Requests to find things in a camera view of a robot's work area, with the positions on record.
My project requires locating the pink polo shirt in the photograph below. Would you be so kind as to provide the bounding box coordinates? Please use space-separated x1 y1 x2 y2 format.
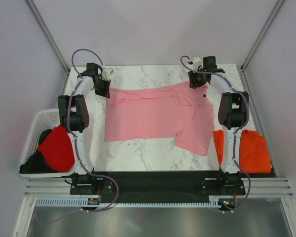
105 82 214 156

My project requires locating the red t shirt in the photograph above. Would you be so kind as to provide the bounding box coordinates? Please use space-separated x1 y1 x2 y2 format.
37 125 75 172

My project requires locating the aluminium frame post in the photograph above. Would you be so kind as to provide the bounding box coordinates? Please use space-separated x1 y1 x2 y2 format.
24 0 70 75
240 0 286 73

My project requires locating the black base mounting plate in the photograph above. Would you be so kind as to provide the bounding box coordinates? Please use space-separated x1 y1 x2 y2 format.
70 171 246 204

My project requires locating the left aluminium frame post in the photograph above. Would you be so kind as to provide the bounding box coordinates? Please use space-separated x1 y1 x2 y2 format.
24 0 70 75

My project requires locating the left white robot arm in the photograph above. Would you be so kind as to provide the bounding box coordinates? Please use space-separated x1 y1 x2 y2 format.
58 63 114 175

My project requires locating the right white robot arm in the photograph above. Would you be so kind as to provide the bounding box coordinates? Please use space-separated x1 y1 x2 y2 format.
184 56 250 175

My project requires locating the white slotted cable duct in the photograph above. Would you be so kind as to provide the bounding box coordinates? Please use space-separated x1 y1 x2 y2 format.
35 196 221 208

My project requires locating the white plastic laundry basket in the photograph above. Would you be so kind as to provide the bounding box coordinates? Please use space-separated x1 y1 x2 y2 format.
19 109 75 179

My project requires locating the black t shirt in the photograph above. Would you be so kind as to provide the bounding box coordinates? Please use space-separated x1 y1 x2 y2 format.
19 128 59 175

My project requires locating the right aluminium frame post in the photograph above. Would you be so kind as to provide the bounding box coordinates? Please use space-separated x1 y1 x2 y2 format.
240 0 286 73

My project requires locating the aluminium rail profile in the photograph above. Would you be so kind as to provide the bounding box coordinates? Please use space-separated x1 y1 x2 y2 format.
25 178 293 198

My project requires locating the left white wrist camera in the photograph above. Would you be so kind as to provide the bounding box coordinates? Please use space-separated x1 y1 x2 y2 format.
102 68 114 81

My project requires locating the folded orange t shirt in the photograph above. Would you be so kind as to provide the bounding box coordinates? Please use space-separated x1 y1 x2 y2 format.
213 129 272 174

